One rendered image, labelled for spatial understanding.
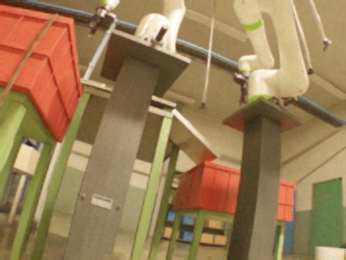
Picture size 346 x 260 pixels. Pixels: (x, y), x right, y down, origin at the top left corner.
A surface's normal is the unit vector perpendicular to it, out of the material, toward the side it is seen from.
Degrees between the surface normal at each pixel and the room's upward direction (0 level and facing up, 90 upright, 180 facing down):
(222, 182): 90
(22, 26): 90
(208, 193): 90
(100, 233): 90
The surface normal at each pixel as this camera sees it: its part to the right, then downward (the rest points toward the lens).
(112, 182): 0.36, -0.30
